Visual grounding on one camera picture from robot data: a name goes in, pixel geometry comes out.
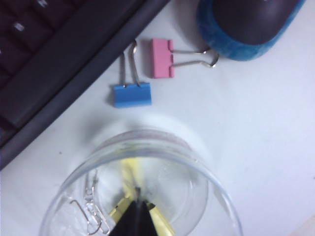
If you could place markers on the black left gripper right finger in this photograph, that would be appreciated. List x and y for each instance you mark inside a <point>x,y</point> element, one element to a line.
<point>146,221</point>

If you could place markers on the pink binder clip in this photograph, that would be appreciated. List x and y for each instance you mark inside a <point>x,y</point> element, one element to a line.
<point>161,59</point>

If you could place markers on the round transparent plastic jar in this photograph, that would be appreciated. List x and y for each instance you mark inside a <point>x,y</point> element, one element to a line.
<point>172,147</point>

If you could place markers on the blue binder clip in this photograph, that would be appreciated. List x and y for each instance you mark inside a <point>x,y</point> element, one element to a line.
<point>131,96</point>

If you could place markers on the white raised desk board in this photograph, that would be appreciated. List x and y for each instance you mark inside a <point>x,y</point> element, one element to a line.
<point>233,110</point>

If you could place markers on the silver paper clip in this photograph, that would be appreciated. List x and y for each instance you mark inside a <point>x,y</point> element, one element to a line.
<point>102,222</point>

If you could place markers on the black computer keyboard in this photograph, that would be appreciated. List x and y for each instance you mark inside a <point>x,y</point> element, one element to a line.
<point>49,61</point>

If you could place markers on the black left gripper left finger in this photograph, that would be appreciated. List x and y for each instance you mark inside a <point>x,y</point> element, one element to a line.
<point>130,221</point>

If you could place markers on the blue and black mouse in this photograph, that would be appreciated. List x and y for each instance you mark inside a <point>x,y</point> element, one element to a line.
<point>246,22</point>

